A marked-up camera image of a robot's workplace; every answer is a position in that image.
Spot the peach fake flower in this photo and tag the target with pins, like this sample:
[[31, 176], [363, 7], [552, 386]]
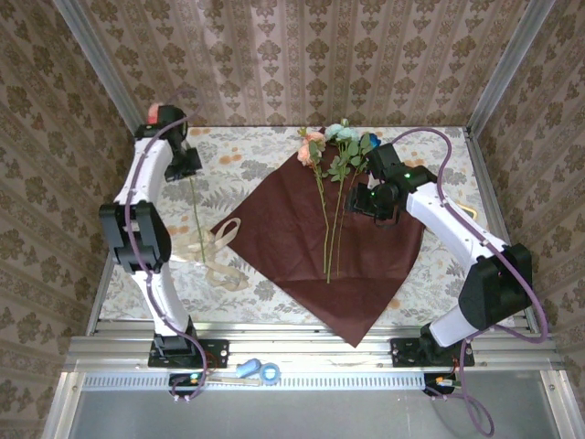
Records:
[[305, 155]]

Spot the cream printed ribbon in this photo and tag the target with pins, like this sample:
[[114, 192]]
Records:
[[208, 240]]

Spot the coral fake flower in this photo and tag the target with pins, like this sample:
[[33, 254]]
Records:
[[153, 114]]

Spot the floral table cover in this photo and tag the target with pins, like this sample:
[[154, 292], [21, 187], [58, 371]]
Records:
[[256, 155]]

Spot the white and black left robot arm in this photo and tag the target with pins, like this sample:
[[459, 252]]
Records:
[[141, 169]]

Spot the grey metal panel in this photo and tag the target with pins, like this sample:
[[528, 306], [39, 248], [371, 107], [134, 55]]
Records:
[[320, 416]]

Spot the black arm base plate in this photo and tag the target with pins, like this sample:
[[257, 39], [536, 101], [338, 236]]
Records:
[[219, 354], [402, 354]]

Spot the aluminium frame post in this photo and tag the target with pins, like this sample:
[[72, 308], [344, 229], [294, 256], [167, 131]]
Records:
[[102, 64], [509, 64]]

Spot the blue cylinder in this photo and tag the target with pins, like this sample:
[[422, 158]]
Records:
[[249, 367]]

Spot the blue tape roll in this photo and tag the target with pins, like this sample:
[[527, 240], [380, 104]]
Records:
[[262, 374]]

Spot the aluminium frame rail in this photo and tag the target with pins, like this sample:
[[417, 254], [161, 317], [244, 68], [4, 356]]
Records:
[[297, 354]]

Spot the red wrapping paper sheet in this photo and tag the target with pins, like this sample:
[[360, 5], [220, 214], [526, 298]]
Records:
[[292, 228]]

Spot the pale teal fake flower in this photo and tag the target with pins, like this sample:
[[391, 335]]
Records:
[[340, 132]]

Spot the black controller box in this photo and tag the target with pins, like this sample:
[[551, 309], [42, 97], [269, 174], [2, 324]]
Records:
[[439, 380], [187, 378]]

